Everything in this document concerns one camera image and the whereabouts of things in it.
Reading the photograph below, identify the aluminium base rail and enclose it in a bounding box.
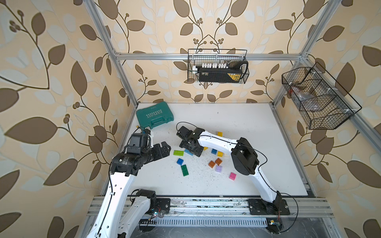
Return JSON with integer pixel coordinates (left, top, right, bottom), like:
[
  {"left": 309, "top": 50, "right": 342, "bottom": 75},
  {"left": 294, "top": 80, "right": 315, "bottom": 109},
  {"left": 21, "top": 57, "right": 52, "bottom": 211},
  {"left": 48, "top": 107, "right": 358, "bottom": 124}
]
[{"left": 86, "top": 195, "right": 335, "bottom": 228}]

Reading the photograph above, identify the black wire basket right wall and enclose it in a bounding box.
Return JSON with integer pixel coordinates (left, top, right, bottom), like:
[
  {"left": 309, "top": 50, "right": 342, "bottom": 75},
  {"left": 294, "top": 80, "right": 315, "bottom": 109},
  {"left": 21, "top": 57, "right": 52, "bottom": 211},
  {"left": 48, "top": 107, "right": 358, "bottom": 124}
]
[{"left": 282, "top": 62, "right": 362, "bottom": 130}]

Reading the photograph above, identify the black wire basket back wall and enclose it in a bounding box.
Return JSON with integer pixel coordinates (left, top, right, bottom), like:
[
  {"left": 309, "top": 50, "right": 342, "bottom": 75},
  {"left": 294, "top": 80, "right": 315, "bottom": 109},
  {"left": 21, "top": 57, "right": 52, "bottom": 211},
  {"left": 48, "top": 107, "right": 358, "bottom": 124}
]
[{"left": 186, "top": 48, "right": 250, "bottom": 84}]

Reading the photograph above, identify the blue square lego brick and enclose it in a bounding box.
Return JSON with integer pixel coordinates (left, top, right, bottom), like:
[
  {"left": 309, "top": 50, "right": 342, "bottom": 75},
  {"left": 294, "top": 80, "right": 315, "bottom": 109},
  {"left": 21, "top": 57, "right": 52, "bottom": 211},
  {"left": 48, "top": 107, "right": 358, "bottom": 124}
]
[{"left": 177, "top": 158, "right": 184, "bottom": 166}]

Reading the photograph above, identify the black battery charger in basket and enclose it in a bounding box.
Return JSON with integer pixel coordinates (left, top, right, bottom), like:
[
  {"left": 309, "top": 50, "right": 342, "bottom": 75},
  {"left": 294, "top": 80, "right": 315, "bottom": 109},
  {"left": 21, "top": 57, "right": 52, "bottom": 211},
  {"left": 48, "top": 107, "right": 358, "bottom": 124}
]
[{"left": 189, "top": 60, "right": 250, "bottom": 83}]

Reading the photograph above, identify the orange lego brick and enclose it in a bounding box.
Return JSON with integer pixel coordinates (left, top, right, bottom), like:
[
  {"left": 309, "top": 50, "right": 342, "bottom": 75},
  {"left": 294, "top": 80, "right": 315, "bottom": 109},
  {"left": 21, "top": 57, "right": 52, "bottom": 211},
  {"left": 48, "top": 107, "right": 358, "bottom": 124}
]
[{"left": 215, "top": 158, "right": 222, "bottom": 166}]

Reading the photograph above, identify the green plastic tool case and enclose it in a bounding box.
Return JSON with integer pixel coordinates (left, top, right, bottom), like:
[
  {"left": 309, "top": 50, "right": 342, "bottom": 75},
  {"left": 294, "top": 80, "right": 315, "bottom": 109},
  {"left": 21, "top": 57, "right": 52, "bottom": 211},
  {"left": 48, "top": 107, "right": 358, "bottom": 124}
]
[{"left": 136, "top": 102, "right": 174, "bottom": 129}]

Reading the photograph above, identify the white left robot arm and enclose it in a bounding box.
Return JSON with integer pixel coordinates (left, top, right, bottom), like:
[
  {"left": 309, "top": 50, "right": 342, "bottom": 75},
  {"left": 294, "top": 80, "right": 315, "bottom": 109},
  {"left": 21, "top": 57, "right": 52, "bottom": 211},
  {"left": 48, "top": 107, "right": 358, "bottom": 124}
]
[{"left": 87, "top": 130, "right": 171, "bottom": 238}]

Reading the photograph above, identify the pink lego brick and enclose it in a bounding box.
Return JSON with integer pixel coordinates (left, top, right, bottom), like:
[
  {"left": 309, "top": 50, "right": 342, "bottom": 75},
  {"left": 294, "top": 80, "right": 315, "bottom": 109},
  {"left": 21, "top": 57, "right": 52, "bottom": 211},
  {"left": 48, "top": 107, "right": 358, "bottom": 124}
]
[{"left": 229, "top": 173, "right": 236, "bottom": 180}]

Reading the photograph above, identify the light blue lego brick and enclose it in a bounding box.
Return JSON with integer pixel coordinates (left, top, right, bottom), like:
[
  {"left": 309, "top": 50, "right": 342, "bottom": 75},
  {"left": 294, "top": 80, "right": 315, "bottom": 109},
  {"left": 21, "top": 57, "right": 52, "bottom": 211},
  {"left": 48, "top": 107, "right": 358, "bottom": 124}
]
[{"left": 184, "top": 149, "right": 193, "bottom": 156}]

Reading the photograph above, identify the black wire basket wall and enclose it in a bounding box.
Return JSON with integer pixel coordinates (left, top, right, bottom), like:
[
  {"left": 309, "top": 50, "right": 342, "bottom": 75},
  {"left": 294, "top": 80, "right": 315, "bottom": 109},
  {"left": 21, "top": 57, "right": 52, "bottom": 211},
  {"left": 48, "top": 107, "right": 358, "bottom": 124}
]
[
  {"left": 186, "top": 48, "right": 250, "bottom": 84},
  {"left": 282, "top": 62, "right": 362, "bottom": 130}
]

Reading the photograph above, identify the dark green long lego brick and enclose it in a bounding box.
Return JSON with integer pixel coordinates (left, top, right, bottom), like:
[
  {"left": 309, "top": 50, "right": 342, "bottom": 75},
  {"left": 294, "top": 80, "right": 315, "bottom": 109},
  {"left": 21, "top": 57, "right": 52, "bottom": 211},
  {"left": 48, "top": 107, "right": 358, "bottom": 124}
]
[{"left": 181, "top": 165, "right": 189, "bottom": 177}]

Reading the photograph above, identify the plastic bag in basket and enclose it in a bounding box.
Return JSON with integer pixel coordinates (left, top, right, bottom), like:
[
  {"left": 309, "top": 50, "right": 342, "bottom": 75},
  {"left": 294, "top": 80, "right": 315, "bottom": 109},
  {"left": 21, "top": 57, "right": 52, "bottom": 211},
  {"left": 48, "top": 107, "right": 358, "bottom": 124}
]
[{"left": 290, "top": 86, "right": 316, "bottom": 106}]

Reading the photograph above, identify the lime green long lego brick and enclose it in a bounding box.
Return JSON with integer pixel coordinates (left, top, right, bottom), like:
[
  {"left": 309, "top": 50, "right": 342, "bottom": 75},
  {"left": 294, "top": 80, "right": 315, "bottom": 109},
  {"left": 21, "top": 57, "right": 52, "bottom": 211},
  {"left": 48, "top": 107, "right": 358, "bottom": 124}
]
[{"left": 173, "top": 150, "right": 184, "bottom": 156}]

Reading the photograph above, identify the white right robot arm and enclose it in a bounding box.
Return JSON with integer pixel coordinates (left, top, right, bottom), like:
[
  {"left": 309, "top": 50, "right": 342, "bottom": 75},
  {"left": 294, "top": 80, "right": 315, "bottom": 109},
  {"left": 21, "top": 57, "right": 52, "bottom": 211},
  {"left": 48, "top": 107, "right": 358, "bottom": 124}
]
[{"left": 177, "top": 126, "right": 290, "bottom": 215}]

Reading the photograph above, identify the lilac lego brick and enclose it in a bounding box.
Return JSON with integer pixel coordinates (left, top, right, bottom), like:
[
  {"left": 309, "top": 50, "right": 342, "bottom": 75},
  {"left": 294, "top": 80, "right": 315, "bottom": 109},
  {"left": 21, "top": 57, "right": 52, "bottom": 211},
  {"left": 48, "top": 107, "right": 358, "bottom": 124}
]
[{"left": 215, "top": 166, "right": 222, "bottom": 173}]

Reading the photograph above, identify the brown lego brick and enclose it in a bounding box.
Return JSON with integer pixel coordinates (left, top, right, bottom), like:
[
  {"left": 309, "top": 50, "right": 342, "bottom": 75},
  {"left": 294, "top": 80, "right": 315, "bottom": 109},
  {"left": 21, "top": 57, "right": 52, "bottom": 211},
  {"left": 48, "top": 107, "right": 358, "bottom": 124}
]
[{"left": 208, "top": 161, "right": 216, "bottom": 169}]

